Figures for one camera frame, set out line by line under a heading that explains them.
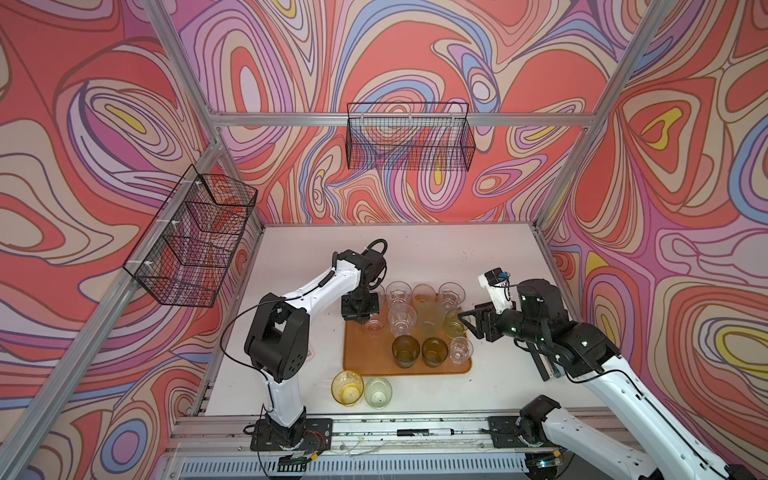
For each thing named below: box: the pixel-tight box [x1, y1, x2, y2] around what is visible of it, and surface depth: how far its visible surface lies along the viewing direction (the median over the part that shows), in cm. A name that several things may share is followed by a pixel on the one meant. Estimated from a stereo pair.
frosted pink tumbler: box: [412, 283, 437, 307], surface depth 95 cm
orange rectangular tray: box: [343, 292, 474, 376], surface depth 88 cm
